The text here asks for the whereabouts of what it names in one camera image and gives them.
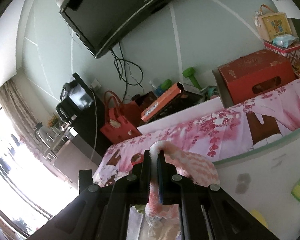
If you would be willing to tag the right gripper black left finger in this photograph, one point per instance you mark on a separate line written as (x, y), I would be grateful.
(139, 181)

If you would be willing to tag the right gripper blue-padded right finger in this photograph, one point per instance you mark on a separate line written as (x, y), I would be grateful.
(169, 190)

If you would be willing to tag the pink white chevron cloth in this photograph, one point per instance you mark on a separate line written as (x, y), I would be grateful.
(163, 221)

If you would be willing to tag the red felt tote bag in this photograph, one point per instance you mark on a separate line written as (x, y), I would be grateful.
(121, 119)

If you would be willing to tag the pink floral cartoon bedsheet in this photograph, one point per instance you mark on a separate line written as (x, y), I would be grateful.
(263, 181)

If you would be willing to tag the orange black long box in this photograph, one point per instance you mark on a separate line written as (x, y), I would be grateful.
(178, 97)

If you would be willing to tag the yellow sponge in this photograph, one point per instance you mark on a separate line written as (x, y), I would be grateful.
(256, 214)

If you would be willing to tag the black coffee machine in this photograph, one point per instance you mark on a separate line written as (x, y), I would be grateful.
(81, 108)

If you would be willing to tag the clear plastic bottle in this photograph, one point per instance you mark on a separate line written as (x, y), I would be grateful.
(156, 87)

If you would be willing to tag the green dumbbell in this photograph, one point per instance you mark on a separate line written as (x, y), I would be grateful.
(189, 73)

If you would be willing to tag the red cardboard gift box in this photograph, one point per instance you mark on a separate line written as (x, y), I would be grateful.
(255, 74)

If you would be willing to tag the black flat screen television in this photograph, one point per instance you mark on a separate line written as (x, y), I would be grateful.
(101, 24)

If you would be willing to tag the red white patterned tin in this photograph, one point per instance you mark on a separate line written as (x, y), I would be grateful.
(292, 52)

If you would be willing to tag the blue wet wipes pack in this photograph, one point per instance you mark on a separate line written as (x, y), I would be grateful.
(284, 41)

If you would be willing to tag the beige gift bag with handle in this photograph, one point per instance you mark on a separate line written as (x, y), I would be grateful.
(271, 24)

